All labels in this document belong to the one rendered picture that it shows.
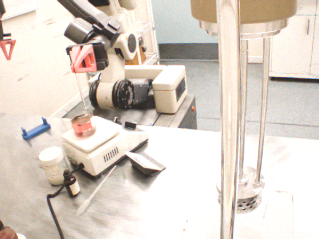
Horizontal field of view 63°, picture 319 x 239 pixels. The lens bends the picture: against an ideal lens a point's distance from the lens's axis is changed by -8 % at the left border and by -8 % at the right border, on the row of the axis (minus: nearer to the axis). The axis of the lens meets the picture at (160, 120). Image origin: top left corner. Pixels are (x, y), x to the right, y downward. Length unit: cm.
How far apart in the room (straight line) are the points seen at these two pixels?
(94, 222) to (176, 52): 327
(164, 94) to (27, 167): 101
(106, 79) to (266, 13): 133
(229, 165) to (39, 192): 58
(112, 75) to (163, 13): 224
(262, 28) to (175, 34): 343
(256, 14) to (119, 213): 48
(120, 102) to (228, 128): 128
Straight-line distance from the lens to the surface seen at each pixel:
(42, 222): 66
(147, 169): 67
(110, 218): 61
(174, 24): 364
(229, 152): 22
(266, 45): 29
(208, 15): 26
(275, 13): 25
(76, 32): 79
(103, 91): 151
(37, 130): 100
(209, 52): 362
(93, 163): 68
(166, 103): 167
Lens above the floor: 119
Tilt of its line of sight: 30 degrees down
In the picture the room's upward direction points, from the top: 8 degrees counter-clockwise
